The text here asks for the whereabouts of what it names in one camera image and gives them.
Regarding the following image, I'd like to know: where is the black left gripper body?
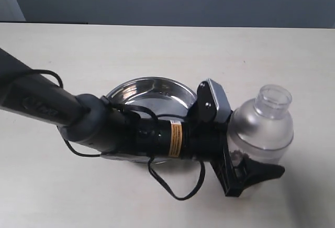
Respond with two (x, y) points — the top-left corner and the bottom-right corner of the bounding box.
(182, 102), (242, 197)

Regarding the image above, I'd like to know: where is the clear plastic shaker bottle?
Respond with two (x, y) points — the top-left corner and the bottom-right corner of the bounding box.
(225, 84), (295, 196)

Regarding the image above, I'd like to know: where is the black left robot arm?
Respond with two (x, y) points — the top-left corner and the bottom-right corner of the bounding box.
(1, 50), (285, 197)

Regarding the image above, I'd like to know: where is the round stainless steel plate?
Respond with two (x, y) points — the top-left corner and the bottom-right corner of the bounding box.
(102, 77), (196, 164)

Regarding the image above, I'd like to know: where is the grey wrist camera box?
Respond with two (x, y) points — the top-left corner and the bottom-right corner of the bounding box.
(197, 78), (231, 123)

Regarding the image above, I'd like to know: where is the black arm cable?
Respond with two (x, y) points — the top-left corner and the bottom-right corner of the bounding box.
(15, 69), (207, 201)

